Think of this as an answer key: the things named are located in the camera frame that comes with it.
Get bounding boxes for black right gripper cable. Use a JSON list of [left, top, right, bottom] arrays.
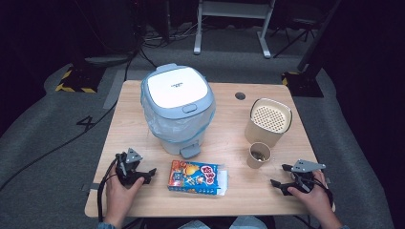
[[305, 177, 335, 208]]

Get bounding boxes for black tripod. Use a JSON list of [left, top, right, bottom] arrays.
[[272, 15, 320, 59]]

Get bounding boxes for blue printed snack box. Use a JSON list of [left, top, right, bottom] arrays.
[[167, 159, 229, 197]]

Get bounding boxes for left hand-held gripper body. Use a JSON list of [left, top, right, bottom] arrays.
[[115, 147, 146, 187]]

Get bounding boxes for person's legs in jeans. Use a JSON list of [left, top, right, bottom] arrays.
[[178, 215, 269, 229]]

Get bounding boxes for black yellow-striped stand base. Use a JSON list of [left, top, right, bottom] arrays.
[[281, 71, 325, 98], [54, 64, 107, 94]]

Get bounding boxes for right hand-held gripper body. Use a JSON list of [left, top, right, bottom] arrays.
[[288, 158, 328, 194]]

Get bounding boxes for person's right hand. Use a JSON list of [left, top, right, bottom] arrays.
[[287, 170, 335, 220]]

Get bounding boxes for beige container with strainer top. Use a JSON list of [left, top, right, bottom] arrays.
[[244, 97, 293, 149]]

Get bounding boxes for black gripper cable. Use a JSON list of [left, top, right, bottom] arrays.
[[305, 177, 335, 208], [96, 157, 119, 223]]

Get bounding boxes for white and blue pedal bin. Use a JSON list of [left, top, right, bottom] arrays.
[[139, 62, 217, 159]]

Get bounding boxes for person's left hand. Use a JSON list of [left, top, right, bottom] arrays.
[[104, 173, 146, 223]]

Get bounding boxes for white desk frame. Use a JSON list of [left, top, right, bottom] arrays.
[[193, 0, 277, 59]]

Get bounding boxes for black floor cable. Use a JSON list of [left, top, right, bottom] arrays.
[[0, 47, 142, 193]]

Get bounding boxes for grey tape tab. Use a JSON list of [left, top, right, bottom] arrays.
[[81, 182, 100, 192]]

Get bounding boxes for black slanted stand post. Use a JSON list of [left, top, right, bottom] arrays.
[[296, 0, 342, 73]]

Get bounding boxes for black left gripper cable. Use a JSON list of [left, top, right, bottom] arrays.
[[96, 157, 119, 223]]

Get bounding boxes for bundle of floor cables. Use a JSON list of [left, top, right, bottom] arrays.
[[142, 18, 200, 50]]

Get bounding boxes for clear plastic bin liner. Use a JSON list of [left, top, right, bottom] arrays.
[[140, 94, 216, 144]]

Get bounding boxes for grey floor tape strip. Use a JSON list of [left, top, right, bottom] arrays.
[[102, 70, 127, 111]]

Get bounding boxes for brown paper cup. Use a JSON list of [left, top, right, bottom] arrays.
[[246, 141, 272, 170]]

